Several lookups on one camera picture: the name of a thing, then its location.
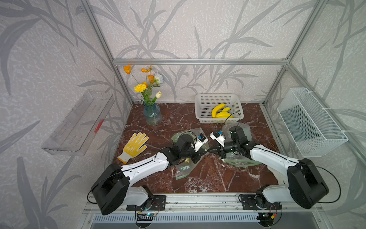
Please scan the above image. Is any zip-top bag with bananas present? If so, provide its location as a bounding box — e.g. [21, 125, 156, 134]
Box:
[172, 128, 209, 180]

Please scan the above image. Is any yellow banana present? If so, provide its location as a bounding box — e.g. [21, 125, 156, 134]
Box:
[215, 112, 232, 119]
[211, 104, 225, 118]
[222, 107, 231, 112]

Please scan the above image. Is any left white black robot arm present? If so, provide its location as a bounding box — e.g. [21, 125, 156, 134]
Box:
[90, 133, 208, 216]

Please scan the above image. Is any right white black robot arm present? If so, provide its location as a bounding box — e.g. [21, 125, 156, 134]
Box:
[208, 127, 329, 210]

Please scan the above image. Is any white plastic basket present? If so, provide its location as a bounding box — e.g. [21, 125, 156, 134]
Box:
[194, 94, 244, 124]

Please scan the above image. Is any blue glass vase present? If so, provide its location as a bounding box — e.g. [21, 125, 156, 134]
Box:
[143, 104, 163, 126]

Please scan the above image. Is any yellow work glove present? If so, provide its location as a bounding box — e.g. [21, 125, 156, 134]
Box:
[117, 132, 149, 164]

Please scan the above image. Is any artificial flower bouquet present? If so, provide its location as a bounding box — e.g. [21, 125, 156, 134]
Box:
[123, 65, 164, 106]

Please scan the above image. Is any left circuit board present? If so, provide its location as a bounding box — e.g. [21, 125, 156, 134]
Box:
[136, 211, 159, 221]

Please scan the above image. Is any circuit board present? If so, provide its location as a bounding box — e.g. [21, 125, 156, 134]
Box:
[136, 211, 159, 221]
[257, 212, 278, 228]

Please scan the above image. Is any right circuit board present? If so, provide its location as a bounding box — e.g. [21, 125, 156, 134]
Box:
[257, 212, 278, 228]

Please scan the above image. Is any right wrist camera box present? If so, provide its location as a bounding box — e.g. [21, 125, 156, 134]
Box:
[210, 130, 226, 147]

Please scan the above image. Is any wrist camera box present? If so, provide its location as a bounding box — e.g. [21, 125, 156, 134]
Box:
[210, 130, 226, 147]
[194, 133, 208, 152]

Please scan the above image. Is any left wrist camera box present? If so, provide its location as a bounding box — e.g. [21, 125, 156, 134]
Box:
[194, 133, 208, 152]

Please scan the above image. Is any aluminium front rail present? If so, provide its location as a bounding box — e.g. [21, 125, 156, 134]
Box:
[82, 192, 325, 214]

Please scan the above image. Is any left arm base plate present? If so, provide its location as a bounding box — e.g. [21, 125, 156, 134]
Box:
[126, 195, 166, 211]

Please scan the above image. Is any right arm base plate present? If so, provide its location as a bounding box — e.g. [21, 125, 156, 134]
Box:
[238, 194, 282, 211]

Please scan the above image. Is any white wire mesh basket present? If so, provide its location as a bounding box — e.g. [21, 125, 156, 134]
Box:
[277, 87, 349, 158]

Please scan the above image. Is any clear acrylic wall shelf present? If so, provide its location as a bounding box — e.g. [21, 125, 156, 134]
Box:
[41, 90, 115, 156]

